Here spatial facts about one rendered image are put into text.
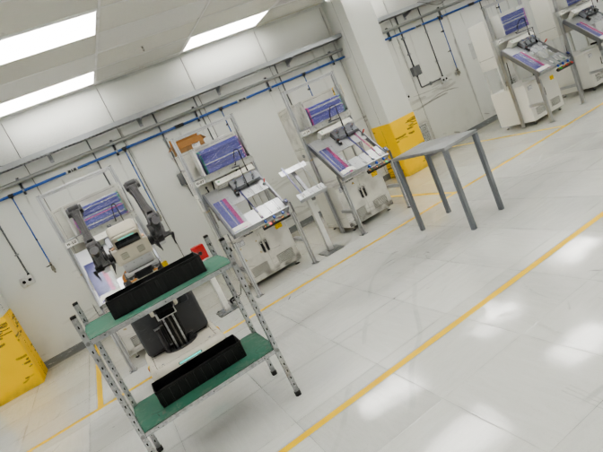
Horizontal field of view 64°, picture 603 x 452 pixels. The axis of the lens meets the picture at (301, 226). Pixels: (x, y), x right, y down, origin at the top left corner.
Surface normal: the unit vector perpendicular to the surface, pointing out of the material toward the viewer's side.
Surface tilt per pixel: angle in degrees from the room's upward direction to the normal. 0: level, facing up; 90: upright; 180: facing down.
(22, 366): 90
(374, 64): 90
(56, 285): 90
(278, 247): 90
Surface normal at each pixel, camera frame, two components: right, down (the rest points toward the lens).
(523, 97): -0.82, 0.45
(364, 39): 0.40, 0.02
